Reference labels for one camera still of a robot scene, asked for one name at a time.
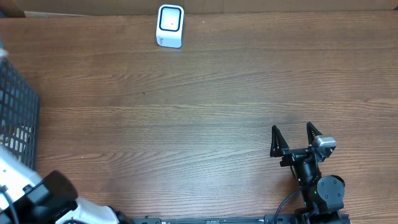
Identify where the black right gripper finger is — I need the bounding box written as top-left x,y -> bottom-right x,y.
270,125 -> 289,157
307,122 -> 322,146

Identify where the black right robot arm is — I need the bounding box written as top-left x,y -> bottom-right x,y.
270,122 -> 350,223

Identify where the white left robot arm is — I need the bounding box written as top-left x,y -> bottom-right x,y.
1,146 -> 132,224

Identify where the white barcode scanner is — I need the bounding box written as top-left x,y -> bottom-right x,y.
155,4 -> 185,49

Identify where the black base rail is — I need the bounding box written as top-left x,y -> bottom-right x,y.
131,215 -> 352,224

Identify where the black wire basket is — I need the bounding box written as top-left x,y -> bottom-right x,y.
1,58 -> 40,170

